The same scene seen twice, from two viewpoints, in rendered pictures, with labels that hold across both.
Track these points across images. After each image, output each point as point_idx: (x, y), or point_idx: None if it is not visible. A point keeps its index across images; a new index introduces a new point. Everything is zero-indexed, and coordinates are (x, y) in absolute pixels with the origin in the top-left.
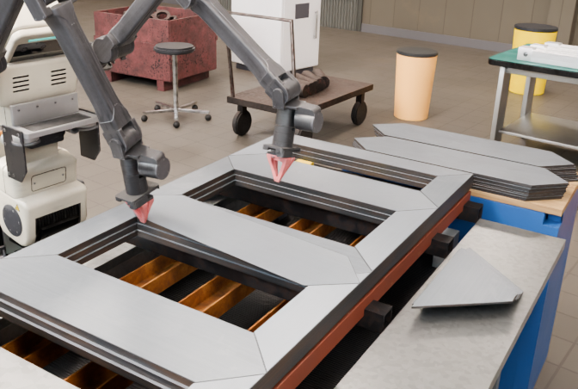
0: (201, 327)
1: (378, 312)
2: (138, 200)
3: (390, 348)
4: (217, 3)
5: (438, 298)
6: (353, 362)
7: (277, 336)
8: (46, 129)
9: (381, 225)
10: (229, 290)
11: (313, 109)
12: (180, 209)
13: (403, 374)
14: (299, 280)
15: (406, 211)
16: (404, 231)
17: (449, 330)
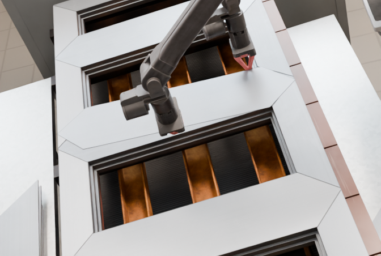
0: (105, 51)
1: (58, 166)
2: (229, 43)
3: (41, 158)
4: None
5: (25, 200)
6: (110, 219)
7: (67, 74)
8: None
9: (88, 201)
10: (198, 147)
11: (121, 94)
12: (244, 94)
13: (24, 149)
14: (92, 109)
15: (84, 240)
16: (67, 209)
17: (15, 199)
